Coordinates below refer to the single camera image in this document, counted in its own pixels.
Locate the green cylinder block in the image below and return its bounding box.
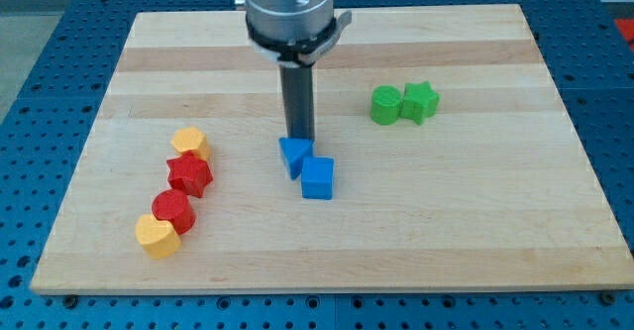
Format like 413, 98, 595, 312
370, 85, 401, 125

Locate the blue triangle block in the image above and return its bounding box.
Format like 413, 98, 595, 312
278, 137, 314, 180

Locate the yellow heart block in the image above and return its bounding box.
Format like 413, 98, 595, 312
135, 214, 182, 260

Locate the yellow hexagon block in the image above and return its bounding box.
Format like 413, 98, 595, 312
170, 127, 212, 161

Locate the green star block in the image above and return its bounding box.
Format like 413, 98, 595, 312
399, 81, 440, 125

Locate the black white tool clamp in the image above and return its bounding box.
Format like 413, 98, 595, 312
246, 10, 353, 68

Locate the red cylinder block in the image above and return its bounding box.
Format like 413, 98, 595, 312
152, 189, 196, 235

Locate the blue cube block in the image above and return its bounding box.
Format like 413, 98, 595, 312
300, 157, 335, 200

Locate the wooden board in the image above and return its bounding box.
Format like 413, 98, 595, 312
31, 4, 633, 295

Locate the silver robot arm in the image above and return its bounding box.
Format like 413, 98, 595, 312
244, 0, 353, 140

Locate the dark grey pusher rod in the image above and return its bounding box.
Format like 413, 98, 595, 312
279, 66, 315, 140

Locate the red star block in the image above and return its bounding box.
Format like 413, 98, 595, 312
166, 152, 213, 198

